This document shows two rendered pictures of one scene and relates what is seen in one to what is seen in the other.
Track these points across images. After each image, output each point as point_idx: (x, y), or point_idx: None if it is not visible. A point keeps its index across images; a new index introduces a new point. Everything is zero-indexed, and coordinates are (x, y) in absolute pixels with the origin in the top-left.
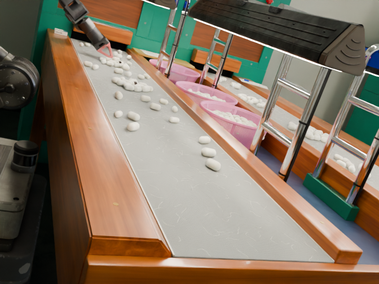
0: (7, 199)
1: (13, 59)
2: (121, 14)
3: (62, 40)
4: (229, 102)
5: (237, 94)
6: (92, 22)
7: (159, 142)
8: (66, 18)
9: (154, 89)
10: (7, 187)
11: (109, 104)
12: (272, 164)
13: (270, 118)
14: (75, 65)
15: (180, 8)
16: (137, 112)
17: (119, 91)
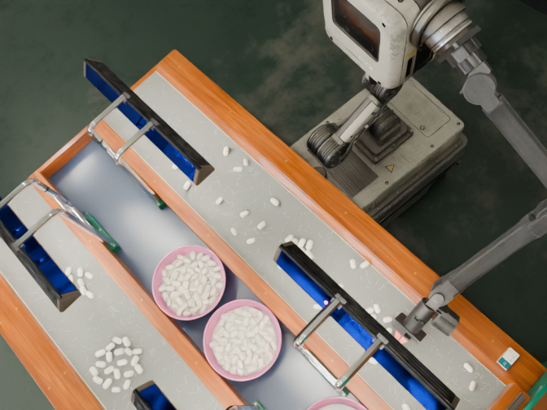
0: (292, 147)
1: (331, 137)
2: None
3: (461, 318)
4: (207, 324)
5: None
6: (419, 311)
7: (206, 154)
8: (537, 389)
9: (283, 281)
10: (303, 156)
11: (266, 179)
12: (147, 264)
13: (165, 377)
14: (343, 220)
15: None
16: (246, 188)
17: (275, 201)
